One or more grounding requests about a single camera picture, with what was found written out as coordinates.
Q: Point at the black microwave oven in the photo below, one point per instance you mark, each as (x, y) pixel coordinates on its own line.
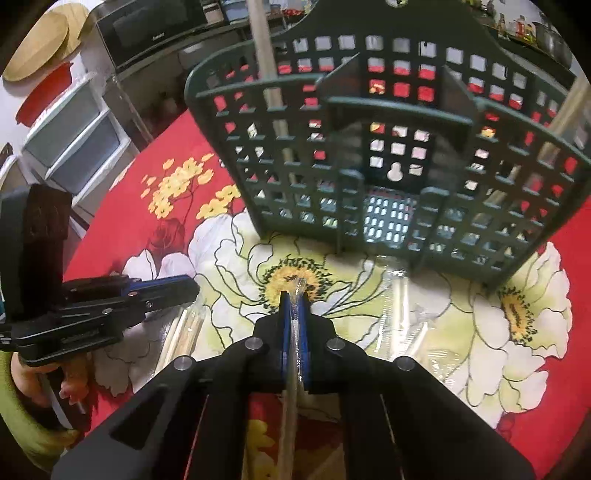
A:
(152, 27)

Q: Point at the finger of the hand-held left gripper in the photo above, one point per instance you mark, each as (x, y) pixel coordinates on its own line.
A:
(152, 308)
(161, 285)

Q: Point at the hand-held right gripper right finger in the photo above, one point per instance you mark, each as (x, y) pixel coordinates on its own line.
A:
(301, 346)

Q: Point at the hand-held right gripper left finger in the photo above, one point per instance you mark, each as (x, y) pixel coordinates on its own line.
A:
(286, 341)

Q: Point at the wooden chopsticks pair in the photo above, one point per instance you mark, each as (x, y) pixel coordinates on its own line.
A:
(570, 104)
(182, 337)
(399, 297)
(287, 438)

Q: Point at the white plastic drawer unit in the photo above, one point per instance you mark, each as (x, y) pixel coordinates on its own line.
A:
(78, 138)

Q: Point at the red plastic bowl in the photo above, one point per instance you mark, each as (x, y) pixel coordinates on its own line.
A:
(46, 94)

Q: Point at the red floral tablecloth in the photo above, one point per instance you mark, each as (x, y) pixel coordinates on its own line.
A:
(138, 230)

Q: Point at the person's left hand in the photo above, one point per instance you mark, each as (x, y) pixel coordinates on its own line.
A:
(76, 383)

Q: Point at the small wooden board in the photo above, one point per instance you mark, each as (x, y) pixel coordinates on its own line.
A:
(92, 18)

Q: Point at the person's left forearm green sleeve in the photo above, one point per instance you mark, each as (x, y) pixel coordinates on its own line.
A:
(23, 438)

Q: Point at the metal pots on shelf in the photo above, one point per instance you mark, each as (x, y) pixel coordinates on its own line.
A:
(554, 41)

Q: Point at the large round wooden board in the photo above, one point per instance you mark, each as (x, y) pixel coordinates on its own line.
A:
(34, 48)

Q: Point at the dark green plastic utensil basket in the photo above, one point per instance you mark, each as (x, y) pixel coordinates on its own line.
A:
(295, 184)

